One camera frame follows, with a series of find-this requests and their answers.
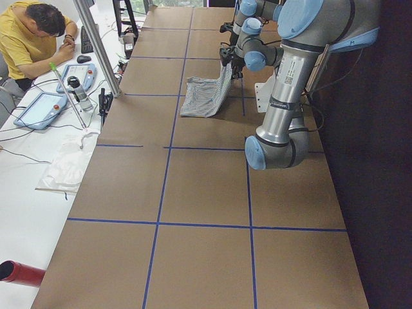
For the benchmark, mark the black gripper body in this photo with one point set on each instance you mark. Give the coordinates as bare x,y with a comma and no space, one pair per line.
234,38
237,64

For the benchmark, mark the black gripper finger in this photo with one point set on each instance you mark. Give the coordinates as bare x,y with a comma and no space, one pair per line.
234,74
239,73

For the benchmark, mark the navy white striped polo shirt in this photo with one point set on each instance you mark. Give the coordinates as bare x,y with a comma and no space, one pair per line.
204,97

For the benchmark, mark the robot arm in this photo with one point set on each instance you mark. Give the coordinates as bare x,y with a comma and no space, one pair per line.
262,10
289,36

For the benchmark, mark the black folded tripod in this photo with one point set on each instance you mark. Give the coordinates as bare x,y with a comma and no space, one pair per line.
104,104

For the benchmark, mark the black keyboard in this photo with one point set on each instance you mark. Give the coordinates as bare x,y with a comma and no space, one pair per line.
85,43

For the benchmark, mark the far teach pendant tablet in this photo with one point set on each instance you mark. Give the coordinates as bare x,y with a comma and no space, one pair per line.
85,73

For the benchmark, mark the teach pendant tablet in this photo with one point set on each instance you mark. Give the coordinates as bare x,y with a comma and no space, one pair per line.
85,73
42,111

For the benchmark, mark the black computer mouse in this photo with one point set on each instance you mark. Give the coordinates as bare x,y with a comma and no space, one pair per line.
83,58

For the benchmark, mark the clear water bottle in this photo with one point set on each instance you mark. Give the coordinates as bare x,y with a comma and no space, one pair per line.
79,93

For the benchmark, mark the silver metal rod tool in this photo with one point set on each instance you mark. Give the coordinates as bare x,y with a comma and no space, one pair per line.
60,80

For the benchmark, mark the person in yellow shirt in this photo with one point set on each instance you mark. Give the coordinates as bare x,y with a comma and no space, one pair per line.
33,35

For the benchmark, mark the near teach pendant tablet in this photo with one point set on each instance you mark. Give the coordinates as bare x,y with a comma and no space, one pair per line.
42,111

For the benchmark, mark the clear plastic bag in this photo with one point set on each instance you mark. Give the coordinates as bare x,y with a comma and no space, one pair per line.
67,169

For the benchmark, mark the red cylinder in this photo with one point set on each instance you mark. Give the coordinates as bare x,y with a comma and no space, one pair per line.
21,274

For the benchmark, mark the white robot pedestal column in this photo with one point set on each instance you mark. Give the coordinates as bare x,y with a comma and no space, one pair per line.
263,93

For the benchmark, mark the aluminium camera mast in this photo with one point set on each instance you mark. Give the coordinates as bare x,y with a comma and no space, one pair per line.
98,47

